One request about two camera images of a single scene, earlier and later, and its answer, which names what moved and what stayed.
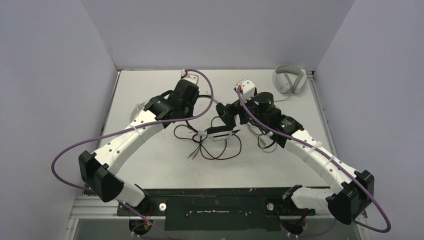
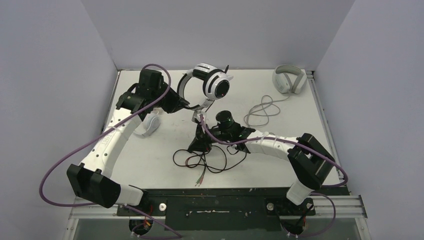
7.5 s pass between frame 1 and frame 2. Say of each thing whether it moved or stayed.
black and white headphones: moved
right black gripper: moved
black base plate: stayed
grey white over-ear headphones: stayed
